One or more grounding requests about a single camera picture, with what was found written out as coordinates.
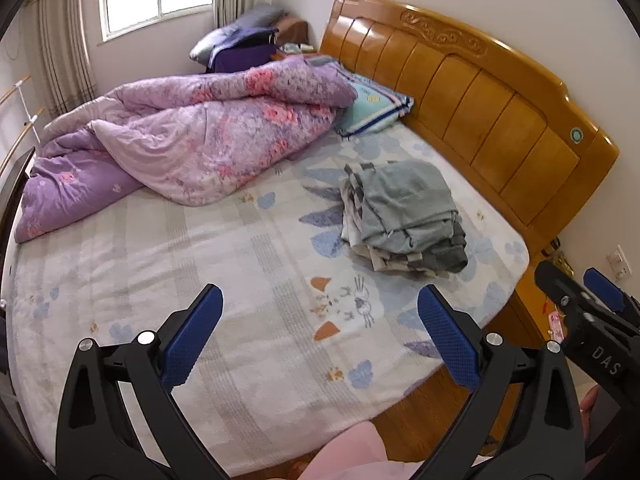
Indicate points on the white wall outlet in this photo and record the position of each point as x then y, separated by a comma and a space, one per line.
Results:
619, 262

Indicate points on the wooden bed headboard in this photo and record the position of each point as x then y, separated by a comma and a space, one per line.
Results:
500, 110

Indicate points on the person's right hand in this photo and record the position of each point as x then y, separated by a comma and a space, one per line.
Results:
589, 402

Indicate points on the checkered folded clothes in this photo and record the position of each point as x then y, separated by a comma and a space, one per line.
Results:
352, 210

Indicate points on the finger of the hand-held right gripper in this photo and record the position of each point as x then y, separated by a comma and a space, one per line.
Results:
560, 280
602, 285

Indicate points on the person's pink clothing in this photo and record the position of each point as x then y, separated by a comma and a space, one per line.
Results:
355, 455

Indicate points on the grey hoodie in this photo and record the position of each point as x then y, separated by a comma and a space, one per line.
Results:
410, 195

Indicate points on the teal striped pillow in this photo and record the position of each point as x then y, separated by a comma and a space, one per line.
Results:
372, 105

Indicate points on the wooden rod drying rack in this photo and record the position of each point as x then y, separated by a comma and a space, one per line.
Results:
22, 105

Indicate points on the purple floral quilt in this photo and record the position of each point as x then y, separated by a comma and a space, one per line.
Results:
200, 130

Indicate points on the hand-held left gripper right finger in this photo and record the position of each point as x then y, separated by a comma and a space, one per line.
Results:
447, 337

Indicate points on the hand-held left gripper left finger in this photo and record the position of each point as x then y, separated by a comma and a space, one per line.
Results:
192, 340

